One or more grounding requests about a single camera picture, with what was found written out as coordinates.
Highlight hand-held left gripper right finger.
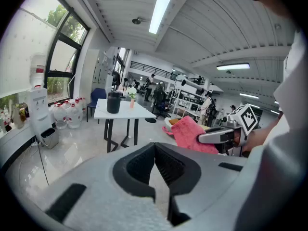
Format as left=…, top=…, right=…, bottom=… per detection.
left=155, top=142, right=251, bottom=231

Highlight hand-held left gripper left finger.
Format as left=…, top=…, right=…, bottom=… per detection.
left=26, top=142, right=174, bottom=231

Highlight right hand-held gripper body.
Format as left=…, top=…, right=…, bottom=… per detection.
left=216, top=103, right=259, bottom=157

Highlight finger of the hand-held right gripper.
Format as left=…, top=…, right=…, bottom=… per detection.
left=197, top=126, right=235, bottom=144

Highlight pink cloth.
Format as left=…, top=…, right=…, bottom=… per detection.
left=162, top=116, right=219, bottom=155

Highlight black kettle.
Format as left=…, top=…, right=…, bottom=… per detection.
left=106, top=90, right=121, bottom=114

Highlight person's right forearm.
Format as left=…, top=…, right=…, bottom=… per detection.
left=242, top=115, right=284, bottom=154

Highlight white round armchair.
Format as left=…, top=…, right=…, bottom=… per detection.
left=164, top=116, right=183, bottom=136

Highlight white shelving rack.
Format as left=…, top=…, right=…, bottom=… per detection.
left=168, top=79, right=224, bottom=120

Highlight short ceiling light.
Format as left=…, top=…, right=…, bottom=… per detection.
left=216, top=63, right=251, bottom=71

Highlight black office chair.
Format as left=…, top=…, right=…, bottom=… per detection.
left=154, top=97, right=173, bottom=120

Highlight person's white t-shirt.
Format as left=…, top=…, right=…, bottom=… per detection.
left=231, top=30, right=308, bottom=231

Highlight grey waste bin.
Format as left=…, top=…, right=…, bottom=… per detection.
left=40, top=128, right=60, bottom=150

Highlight black mezzanine railing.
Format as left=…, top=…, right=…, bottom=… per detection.
left=129, top=61, right=205, bottom=85

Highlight cluster of clear water jugs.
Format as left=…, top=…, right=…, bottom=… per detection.
left=49, top=97, right=87, bottom=130

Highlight pale flowers in pink pot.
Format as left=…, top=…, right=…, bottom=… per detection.
left=126, top=87, right=138, bottom=109

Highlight blue chair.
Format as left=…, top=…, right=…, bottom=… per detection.
left=86, top=88, right=107, bottom=123

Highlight white water dispenser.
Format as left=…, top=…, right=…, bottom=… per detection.
left=26, top=87, right=50, bottom=139

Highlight cluster of small bottles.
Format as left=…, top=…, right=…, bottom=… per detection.
left=0, top=102, right=31, bottom=133

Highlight long ceiling light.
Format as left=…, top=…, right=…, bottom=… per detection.
left=148, top=0, right=174, bottom=35

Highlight round ceiling fixture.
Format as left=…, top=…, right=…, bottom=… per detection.
left=131, top=17, right=150, bottom=25

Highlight inverted dispenser water bottle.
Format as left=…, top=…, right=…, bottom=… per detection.
left=30, top=53, right=46, bottom=89

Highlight black-framed window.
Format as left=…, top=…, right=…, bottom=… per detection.
left=3, top=0, right=91, bottom=139

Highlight black floor cable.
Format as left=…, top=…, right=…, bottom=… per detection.
left=37, top=142, right=50, bottom=186

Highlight white wall cabinet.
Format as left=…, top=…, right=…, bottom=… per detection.
left=92, top=49, right=114, bottom=91

